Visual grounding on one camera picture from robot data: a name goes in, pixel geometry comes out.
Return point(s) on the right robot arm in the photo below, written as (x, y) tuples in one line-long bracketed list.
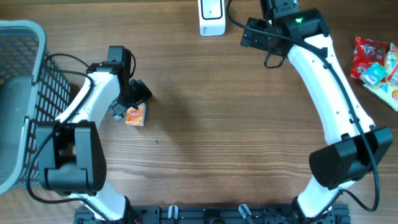
[(354, 145)]

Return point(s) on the white barcode scanner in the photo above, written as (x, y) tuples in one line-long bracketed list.
[(212, 18)]

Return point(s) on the grey plastic mesh basket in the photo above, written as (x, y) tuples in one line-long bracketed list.
[(32, 90)]

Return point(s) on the orange tissue pack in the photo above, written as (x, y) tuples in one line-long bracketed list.
[(136, 117)]

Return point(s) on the red snack bag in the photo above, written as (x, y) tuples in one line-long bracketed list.
[(366, 53)]

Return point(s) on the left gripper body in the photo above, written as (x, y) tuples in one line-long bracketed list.
[(130, 97)]

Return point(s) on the green tissue pack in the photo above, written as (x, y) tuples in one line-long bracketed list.
[(374, 74)]

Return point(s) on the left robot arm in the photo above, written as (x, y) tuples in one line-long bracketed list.
[(69, 154)]

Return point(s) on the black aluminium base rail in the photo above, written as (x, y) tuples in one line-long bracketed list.
[(217, 214)]

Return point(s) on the yellow wet wipes pack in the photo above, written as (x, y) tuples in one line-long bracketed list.
[(386, 87)]

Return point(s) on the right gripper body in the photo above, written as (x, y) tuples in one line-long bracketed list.
[(259, 42)]

